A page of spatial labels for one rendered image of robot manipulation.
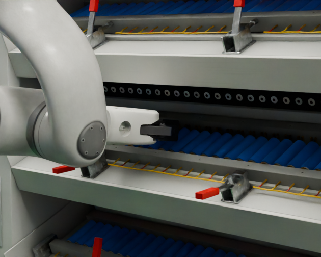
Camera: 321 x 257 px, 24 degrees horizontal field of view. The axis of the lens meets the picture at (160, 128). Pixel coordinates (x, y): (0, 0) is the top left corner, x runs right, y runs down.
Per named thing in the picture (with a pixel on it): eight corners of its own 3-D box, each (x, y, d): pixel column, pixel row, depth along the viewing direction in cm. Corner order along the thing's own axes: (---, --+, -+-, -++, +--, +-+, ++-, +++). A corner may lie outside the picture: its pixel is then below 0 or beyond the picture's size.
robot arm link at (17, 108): (98, 99, 94) (51, 87, 99) (15, 91, 84) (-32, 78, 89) (87, 163, 94) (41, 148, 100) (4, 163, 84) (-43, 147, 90)
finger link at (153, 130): (169, 127, 100) (174, 127, 106) (113, 123, 101) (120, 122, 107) (168, 136, 100) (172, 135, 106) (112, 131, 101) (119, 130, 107)
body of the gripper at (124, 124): (108, 98, 95) (164, 104, 104) (55, 95, 102) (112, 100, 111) (103, 156, 96) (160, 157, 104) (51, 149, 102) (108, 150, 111)
